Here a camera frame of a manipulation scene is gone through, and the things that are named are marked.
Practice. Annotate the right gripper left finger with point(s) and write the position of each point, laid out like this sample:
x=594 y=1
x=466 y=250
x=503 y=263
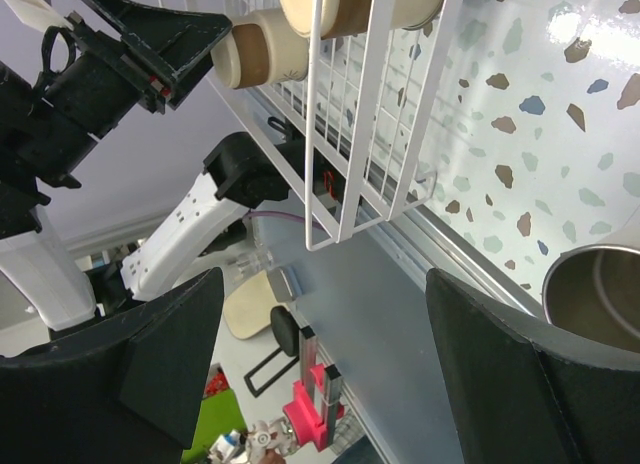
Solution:
x=125 y=390

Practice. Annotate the pink clamp bracket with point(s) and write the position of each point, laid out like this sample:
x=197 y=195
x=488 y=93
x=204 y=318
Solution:
x=315 y=408

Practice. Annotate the steel cup with cork base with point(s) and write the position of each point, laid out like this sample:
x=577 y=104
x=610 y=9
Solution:
x=340 y=18

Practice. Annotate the black stool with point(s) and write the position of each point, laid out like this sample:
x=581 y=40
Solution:
x=293 y=341

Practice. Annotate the aluminium frame rail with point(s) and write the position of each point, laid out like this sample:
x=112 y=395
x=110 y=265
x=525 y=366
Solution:
x=366 y=298

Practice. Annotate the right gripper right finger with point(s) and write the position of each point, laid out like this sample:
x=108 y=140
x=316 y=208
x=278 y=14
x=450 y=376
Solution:
x=524 y=391

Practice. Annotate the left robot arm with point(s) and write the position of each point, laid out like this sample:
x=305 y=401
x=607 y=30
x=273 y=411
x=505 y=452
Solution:
x=68 y=169

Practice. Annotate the steel cup front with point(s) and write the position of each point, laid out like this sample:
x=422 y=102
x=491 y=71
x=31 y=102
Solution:
x=593 y=290

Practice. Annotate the beige round board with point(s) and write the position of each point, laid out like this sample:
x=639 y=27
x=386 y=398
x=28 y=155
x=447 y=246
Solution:
x=248 y=308

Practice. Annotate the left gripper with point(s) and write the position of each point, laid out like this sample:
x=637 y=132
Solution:
x=90 y=81

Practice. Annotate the clear acrylic dish rack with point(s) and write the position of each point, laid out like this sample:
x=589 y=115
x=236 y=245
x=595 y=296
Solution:
x=357 y=168

